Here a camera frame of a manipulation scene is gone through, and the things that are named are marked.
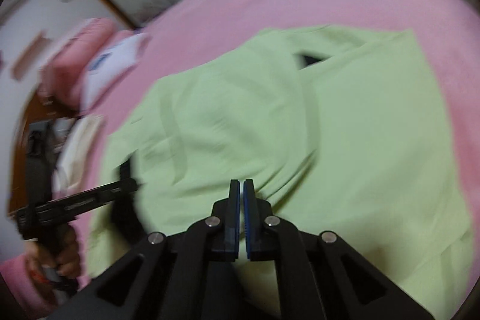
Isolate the person's left hand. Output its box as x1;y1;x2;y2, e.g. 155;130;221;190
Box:
24;224;81;285

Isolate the white pillow with blue print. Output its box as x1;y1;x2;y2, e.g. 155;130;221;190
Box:
79;33;151;113

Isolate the folded cream garment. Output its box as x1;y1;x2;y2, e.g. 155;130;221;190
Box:
51;115;104;200

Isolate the wooden bed headboard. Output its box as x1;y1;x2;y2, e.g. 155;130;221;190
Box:
7;90;77;220

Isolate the wooden wall shelf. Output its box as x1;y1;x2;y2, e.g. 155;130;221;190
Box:
10;29;50;81

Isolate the light green hooded jacket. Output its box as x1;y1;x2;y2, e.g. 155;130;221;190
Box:
98;25;473;319

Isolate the folded pink quilt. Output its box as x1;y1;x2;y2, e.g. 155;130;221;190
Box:
37;18;134;110

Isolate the pink plush bed cover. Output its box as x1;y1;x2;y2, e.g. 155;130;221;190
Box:
75;0;479;313

